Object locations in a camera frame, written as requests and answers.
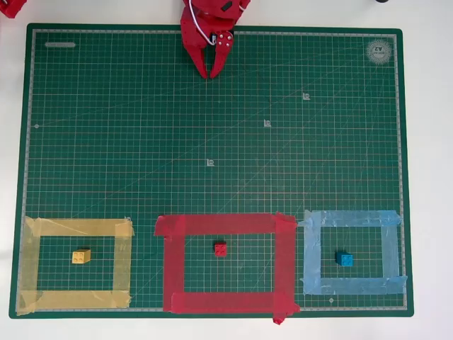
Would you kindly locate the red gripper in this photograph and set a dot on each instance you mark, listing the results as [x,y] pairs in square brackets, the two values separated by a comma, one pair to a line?
[195,39]

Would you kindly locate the red cube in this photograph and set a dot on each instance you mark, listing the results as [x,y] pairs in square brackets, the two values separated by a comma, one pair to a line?
[220,249]

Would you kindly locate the red leader arm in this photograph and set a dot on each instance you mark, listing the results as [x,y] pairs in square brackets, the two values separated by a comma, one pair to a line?
[12,7]

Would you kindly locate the red tape square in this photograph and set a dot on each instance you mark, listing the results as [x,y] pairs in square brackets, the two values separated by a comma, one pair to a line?
[283,265]

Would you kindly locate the blue tape square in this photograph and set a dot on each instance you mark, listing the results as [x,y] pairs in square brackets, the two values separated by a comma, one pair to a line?
[313,255]

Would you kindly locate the yellow tape square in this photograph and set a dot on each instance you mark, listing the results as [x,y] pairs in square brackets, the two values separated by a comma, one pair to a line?
[122,265]

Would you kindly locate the yellow cube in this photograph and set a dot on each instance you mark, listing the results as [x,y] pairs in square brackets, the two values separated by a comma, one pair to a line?
[81,256]

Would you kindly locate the blue cube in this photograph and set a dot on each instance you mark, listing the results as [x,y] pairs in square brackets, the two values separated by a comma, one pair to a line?
[344,258]

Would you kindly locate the green cutting mat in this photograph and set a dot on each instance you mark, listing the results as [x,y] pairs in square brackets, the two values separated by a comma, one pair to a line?
[212,141]

